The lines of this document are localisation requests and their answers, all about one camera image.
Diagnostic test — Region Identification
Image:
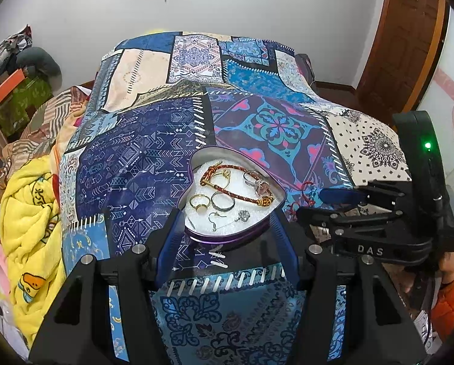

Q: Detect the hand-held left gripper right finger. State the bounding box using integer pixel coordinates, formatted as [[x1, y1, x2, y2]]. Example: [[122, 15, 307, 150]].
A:
[[269, 211, 430, 365]]

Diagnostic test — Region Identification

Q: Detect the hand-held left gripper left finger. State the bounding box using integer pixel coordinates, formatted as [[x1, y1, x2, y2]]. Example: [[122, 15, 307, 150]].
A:
[[29, 209, 187, 365]]

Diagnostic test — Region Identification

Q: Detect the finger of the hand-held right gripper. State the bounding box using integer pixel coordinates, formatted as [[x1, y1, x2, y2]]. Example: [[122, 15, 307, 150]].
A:
[[295, 206, 369, 237], [320, 180, 407, 210]]

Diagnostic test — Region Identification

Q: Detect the thin red cord bracelet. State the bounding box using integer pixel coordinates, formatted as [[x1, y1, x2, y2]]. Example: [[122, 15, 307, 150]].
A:
[[285, 182, 316, 214]]

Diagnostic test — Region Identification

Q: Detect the plain gold ring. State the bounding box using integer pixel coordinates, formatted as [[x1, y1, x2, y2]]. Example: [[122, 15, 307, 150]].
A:
[[190, 193, 212, 212]]

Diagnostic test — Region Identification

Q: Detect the heart-shaped purple tin box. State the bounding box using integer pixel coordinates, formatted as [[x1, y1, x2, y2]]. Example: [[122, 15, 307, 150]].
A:
[[176, 145, 287, 245]]

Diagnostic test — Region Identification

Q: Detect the silver band ring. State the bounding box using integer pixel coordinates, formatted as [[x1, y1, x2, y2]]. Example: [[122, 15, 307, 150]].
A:
[[211, 192, 236, 211]]

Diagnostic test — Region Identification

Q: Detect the silver ring with stones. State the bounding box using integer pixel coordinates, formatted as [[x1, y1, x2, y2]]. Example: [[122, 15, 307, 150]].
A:
[[243, 170, 268, 191]]

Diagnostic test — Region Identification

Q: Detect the red braided bracelet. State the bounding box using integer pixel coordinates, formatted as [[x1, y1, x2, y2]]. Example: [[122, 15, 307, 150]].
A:
[[200, 162, 275, 207]]

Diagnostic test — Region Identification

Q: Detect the gold ring with pearl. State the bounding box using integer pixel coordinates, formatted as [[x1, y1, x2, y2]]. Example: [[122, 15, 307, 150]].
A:
[[211, 167, 232, 189]]

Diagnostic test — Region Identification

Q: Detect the blue patchwork print blanket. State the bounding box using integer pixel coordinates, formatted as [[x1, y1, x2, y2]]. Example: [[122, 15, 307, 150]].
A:
[[58, 30, 414, 365]]

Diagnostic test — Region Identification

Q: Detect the grey bag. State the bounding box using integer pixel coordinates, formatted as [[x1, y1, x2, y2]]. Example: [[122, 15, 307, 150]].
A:
[[297, 54, 319, 92]]

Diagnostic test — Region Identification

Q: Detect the yellow cartoon blanket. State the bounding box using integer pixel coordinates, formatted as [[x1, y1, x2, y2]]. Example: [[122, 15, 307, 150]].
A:
[[0, 151, 80, 347]]

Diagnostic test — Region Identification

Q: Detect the wooden door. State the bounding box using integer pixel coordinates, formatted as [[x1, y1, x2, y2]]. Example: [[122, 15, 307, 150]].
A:
[[358, 0, 450, 123]]

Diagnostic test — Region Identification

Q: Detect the brown striped blanket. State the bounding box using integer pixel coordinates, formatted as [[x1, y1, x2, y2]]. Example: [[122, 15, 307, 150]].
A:
[[0, 83, 99, 185]]

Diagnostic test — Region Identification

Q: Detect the green box with orange item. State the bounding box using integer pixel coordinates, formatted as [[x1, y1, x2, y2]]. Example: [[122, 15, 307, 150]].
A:
[[0, 78, 55, 138]]

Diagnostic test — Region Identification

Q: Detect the pile of clothes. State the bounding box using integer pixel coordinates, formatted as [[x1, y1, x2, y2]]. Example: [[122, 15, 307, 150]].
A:
[[0, 26, 35, 81]]

